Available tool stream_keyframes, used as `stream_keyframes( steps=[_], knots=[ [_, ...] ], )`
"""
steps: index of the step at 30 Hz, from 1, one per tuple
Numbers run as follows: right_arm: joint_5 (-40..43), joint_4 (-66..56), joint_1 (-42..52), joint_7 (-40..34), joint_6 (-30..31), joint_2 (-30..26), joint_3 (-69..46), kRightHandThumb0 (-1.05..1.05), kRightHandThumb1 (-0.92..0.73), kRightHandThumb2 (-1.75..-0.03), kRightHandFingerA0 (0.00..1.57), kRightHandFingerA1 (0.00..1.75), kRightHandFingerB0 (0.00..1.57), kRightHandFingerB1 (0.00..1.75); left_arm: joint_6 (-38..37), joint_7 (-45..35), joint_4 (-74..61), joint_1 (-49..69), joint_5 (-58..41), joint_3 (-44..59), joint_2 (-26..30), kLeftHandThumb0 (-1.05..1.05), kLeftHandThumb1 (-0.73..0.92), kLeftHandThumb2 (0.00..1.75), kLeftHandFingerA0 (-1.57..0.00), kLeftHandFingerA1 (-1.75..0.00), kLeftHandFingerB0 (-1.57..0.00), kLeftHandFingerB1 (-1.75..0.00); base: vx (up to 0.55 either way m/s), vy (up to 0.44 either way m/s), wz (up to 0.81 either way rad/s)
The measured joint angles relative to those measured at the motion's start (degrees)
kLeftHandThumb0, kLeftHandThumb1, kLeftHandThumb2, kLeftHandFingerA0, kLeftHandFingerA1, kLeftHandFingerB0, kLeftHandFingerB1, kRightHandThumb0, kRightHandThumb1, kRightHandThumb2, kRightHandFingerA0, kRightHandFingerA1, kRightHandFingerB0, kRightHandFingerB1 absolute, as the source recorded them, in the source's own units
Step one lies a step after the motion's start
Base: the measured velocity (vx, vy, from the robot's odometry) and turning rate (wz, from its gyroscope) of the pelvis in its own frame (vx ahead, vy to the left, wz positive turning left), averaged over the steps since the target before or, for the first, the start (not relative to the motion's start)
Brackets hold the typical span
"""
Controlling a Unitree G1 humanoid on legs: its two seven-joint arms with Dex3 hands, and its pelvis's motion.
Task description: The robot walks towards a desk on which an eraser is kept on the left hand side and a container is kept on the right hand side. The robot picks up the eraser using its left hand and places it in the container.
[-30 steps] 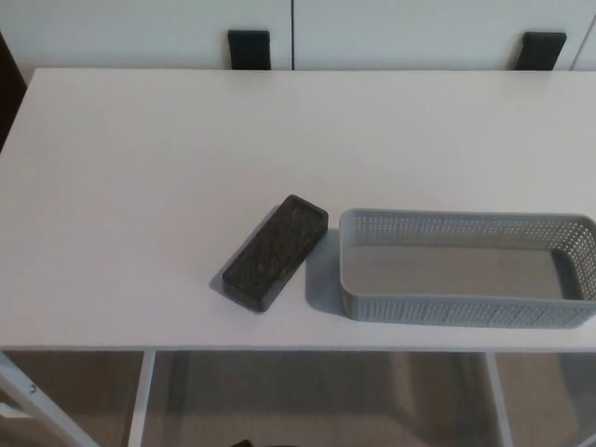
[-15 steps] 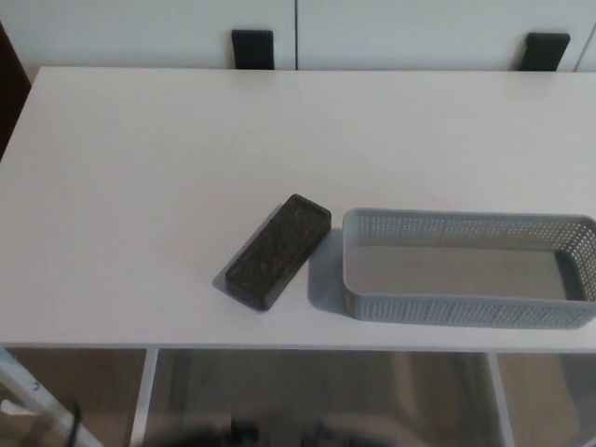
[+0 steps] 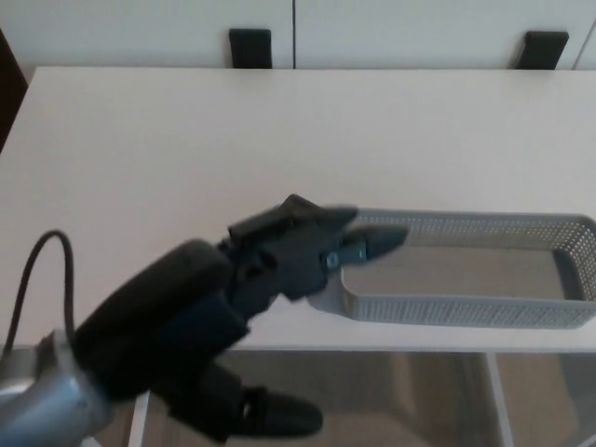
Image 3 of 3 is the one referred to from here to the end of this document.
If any black cabinet handle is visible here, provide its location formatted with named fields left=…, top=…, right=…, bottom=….
left=520, top=31, right=570, bottom=72
left=228, top=28, right=273, bottom=70

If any grey perforated plastic basket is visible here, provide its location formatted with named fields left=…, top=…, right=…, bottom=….
left=319, top=207, right=596, bottom=331

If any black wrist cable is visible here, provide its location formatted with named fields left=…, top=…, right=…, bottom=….
left=0, top=229, right=76, bottom=356

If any white desk right leg frame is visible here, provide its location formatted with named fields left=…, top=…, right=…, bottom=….
left=485, top=350, right=519, bottom=447

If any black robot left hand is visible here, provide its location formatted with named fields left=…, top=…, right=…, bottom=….
left=73, top=194, right=411, bottom=441

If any dark brown wooden panel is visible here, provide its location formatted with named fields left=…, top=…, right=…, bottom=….
left=0, top=26, right=29, bottom=157

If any white desk left leg frame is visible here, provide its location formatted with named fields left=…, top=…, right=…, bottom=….
left=127, top=389, right=153, bottom=447

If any white desk leg frame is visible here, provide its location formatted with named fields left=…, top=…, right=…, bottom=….
left=485, top=350, right=519, bottom=447
left=127, top=389, right=153, bottom=447

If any white cabinet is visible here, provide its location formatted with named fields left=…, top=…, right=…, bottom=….
left=0, top=0, right=596, bottom=72

